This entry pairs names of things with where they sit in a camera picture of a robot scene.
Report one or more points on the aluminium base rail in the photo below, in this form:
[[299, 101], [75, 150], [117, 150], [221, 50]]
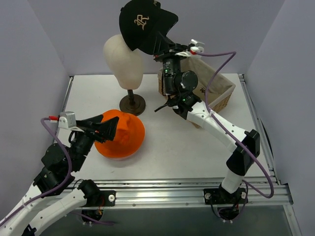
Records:
[[185, 192]]

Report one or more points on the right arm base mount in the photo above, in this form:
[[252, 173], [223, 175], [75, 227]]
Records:
[[225, 206]]

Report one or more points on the wicker basket with liner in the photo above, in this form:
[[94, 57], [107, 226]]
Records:
[[216, 86]]

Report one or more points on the black embroidered cap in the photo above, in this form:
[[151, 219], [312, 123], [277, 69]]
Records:
[[140, 20]]

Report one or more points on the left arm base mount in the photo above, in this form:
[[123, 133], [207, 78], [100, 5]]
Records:
[[106, 198]]

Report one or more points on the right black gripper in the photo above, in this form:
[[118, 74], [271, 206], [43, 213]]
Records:
[[170, 52]]

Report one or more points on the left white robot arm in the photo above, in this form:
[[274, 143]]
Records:
[[40, 207]]

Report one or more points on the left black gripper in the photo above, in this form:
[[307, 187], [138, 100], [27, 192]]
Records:
[[89, 131]]

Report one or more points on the cream mannequin head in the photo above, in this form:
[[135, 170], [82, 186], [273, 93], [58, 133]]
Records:
[[126, 65]]

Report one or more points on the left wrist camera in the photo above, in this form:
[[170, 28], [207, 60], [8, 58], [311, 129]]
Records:
[[67, 120]]

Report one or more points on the orange bucket hat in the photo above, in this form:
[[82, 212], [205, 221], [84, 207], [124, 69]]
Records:
[[129, 137]]

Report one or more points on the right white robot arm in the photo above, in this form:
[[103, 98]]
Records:
[[244, 145]]

